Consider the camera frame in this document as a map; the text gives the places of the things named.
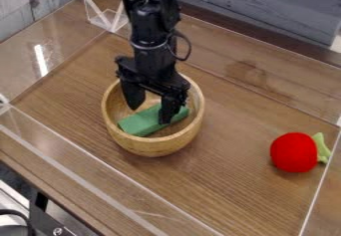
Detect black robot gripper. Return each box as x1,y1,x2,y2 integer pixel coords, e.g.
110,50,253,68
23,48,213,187
115,40,190,124

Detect green rectangular block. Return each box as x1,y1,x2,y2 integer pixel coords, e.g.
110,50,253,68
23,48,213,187
118,104,190,137

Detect light wooden bowl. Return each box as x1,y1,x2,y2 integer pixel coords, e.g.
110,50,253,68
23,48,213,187
102,76,205,157

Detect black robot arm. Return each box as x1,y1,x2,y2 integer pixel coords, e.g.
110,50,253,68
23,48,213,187
115,0,190,124

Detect red plush tomato toy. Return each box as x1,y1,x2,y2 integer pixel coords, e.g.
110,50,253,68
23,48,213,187
269,132,332,173

